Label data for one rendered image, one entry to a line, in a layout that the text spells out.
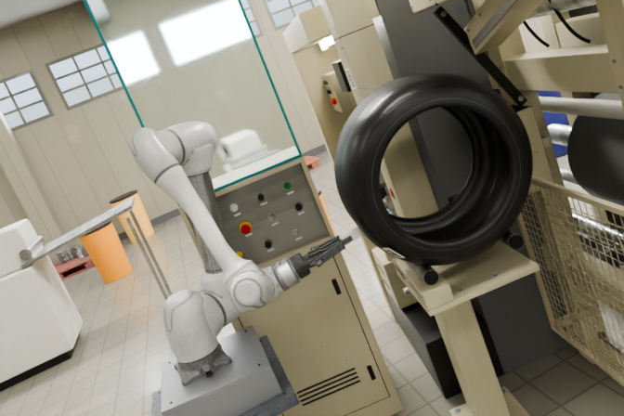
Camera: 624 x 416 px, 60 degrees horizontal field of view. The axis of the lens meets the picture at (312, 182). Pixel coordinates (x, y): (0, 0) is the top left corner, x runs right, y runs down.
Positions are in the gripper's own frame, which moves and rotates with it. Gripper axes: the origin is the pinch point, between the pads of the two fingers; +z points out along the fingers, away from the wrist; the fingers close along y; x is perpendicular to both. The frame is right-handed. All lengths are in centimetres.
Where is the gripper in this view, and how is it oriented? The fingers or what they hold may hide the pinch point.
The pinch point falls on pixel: (351, 236)
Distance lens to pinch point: 169.1
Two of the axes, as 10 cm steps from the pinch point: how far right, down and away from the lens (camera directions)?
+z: 8.7, -5.0, 0.1
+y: -1.2, -1.9, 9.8
